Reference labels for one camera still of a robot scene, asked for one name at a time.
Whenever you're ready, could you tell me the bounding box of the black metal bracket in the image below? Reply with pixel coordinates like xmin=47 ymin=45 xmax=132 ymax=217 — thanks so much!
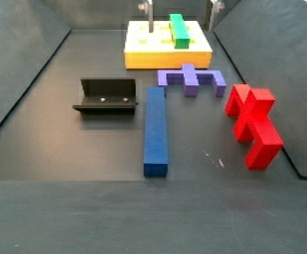
xmin=73 ymin=77 xmax=137 ymax=113

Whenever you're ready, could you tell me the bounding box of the purple fork-shaped block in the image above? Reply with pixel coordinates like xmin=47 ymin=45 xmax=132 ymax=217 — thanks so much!
xmin=157 ymin=63 xmax=227 ymax=97

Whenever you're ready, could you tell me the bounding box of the long blue wooden block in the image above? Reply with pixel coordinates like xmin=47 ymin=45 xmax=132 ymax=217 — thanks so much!
xmin=144 ymin=87 xmax=169 ymax=177

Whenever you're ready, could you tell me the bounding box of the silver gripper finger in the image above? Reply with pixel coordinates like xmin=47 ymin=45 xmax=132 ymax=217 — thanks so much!
xmin=138 ymin=0 xmax=155 ymax=32
xmin=209 ymin=0 xmax=225 ymax=30

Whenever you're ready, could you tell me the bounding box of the yellow wooden board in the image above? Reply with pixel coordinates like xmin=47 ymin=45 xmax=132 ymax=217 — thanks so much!
xmin=124 ymin=21 xmax=213 ymax=69

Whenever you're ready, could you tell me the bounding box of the red X-shaped block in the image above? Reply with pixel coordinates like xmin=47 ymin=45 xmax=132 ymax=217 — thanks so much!
xmin=225 ymin=84 xmax=283 ymax=170

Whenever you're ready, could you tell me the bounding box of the green wooden block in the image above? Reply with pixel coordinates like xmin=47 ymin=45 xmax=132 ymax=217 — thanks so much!
xmin=169 ymin=14 xmax=191 ymax=49

